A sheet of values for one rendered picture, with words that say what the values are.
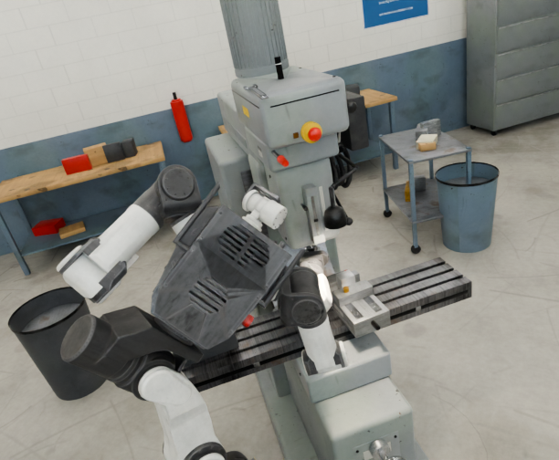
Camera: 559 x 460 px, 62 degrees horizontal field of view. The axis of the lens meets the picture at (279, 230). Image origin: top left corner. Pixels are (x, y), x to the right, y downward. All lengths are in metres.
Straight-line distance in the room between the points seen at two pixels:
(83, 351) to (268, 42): 1.14
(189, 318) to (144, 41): 4.82
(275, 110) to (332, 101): 0.17
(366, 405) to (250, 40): 1.36
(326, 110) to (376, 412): 1.07
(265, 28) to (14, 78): 4.43
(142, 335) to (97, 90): 4.79
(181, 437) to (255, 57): 1.22
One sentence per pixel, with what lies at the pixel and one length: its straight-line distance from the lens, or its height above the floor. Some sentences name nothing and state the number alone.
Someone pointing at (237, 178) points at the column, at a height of 1.48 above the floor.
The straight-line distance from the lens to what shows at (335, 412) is 1.83.
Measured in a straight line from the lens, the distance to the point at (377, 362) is 1.85.
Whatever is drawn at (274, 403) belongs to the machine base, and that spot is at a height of 0.20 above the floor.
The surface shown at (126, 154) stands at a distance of 5.36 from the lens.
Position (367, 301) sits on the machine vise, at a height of 1.02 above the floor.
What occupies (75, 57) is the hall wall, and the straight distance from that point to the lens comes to 5.74.
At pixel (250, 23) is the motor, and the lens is 1.69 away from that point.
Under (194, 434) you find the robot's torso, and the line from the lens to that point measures 1.38.
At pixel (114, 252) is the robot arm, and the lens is 1.12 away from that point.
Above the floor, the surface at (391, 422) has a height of 0.72.
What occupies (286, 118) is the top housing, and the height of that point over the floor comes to 1.82.
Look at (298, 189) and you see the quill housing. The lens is 1.56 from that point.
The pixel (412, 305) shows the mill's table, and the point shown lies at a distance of 1.96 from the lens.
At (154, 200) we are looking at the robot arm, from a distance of 1.16.
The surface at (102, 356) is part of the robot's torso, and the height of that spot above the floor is 1.50.
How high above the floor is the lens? 2.12
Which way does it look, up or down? 26 degrees down
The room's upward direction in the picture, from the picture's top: 12 degrees counter-clockwise
